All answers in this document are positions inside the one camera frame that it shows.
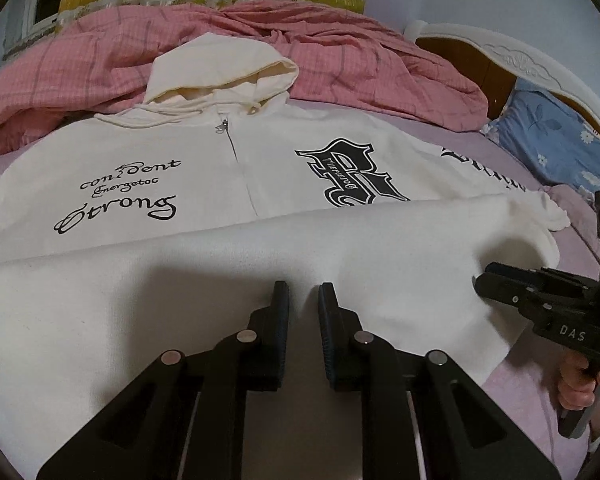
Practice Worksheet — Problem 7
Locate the white zip hoodie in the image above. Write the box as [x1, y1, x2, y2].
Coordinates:
[0, 31, 571, 480]

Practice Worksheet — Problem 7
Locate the person's right hand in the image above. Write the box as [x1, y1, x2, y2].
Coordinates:
[557, 350, 600, 411]

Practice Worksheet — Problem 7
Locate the pink bed sheet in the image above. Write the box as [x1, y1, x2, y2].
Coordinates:
[0, 96, 600, 480]

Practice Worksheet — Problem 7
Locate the pink pillow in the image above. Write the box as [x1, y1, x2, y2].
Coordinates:
[544, 184, 600, 262]

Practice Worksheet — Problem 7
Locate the blue floral pillow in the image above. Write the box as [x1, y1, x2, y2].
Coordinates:
[482, 79, 600, 203]

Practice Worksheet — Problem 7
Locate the white carved headboard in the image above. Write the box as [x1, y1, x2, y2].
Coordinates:
[404, 20, 600, 134]

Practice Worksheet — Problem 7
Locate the pink checked quilt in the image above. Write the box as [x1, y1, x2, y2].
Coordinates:
[0, 0, 489, 156]

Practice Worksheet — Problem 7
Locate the white framed window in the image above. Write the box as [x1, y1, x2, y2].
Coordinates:
[3, 0, 60, 62]

